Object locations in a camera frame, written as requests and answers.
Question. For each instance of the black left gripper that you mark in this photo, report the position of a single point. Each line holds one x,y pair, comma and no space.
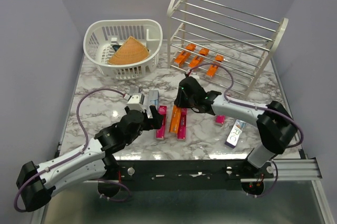
157,121

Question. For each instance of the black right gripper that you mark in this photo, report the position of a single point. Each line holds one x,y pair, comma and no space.
179,101

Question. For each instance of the orange toothpaste box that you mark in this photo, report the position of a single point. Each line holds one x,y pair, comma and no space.
198,59
213,68
175,120
184,55

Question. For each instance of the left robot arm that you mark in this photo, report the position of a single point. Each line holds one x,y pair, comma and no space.
37,183

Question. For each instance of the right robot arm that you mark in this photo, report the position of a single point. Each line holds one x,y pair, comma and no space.
275,126

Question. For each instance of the cream metal shelf rack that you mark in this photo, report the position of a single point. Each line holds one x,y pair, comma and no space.
246,41

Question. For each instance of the pink toothpaste box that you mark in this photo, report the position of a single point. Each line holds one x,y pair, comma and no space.
160,133
181,135
220,119

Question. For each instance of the silver Rio toothpaste box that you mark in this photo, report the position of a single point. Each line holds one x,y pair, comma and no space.
234,135
152,100

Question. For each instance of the woven orange conical hat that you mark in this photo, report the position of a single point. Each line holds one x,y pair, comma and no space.
131,51

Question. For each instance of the white plastic basket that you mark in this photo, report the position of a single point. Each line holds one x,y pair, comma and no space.
99,36

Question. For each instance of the dark object in basket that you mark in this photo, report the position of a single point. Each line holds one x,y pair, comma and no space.
116,47

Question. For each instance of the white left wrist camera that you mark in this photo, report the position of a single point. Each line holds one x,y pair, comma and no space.
136,102

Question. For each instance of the black mounting base rail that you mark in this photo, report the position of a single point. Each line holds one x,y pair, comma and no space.
150,175

